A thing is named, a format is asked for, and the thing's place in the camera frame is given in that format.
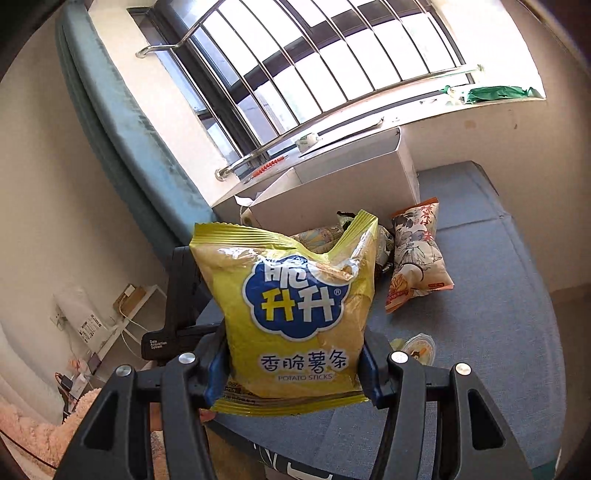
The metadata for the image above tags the tissue pack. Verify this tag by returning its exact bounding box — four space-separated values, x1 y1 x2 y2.
235 194 257 227

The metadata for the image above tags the clear jelly cup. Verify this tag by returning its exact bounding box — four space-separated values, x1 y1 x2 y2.
390 333 437 366

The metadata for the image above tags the green packet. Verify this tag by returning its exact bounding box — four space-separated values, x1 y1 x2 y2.
441 84 546 105

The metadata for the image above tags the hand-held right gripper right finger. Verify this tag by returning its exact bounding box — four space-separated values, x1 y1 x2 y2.
362 330 532 480

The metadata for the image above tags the white cardboard box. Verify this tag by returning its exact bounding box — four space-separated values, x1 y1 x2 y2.
239 127 421 241

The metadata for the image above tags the grey table cloth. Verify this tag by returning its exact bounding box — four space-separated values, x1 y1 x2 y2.
196 161 568 480

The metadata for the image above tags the pink plush blanket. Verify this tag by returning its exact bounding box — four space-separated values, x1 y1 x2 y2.
0 388 162 480

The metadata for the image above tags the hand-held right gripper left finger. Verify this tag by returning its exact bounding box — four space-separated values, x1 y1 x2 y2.
53 330 232 480

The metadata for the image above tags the white wire shelf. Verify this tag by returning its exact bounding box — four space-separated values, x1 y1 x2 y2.
53 284 168 416

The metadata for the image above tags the small brown cardboard box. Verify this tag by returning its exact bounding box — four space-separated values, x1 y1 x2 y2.
113 285 147 317

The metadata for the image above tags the pale illustrated snack packet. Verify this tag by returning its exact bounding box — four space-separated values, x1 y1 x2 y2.
291 224 347 254

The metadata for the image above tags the orange illustrated snack packet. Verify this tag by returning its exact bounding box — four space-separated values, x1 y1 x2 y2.
385 198 454 315

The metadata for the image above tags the orange beaded string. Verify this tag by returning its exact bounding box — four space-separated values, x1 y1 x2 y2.
252 156 287 179

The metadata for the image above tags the yellow potato stick bag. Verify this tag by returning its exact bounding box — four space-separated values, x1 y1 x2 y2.
189 210 380 415

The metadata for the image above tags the steel window guard rail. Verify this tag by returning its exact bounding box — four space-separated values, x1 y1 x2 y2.
135 0 483 181

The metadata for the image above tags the white appliance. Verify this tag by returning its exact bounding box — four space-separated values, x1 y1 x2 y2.
55 286 116 344

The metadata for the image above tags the teal curtain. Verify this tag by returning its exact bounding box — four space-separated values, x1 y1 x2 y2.
55 9 218 264

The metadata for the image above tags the yellow-green snack packet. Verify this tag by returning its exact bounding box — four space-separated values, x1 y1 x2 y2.
336 210 396 278

